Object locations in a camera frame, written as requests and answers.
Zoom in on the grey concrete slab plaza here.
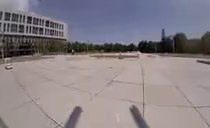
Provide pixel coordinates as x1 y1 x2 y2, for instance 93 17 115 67
0 54 210 128

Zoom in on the robot's own part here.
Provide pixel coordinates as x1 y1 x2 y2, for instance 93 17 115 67
128 104 151 128
63 105 84 128

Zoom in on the distant tall tower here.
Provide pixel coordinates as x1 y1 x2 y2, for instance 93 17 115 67
160 28 166 44

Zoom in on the row of trees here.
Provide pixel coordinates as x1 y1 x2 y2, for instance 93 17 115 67
58 31 210 56

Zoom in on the white curved building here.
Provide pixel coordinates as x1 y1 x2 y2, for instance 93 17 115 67
0 8 69 58

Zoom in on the white car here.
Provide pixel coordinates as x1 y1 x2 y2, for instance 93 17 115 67
4 63 14 71

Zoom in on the concrete kerb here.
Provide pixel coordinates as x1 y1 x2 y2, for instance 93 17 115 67
196 59 210 67

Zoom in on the low red wall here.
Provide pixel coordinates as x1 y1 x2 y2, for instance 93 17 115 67
89 52 142 60

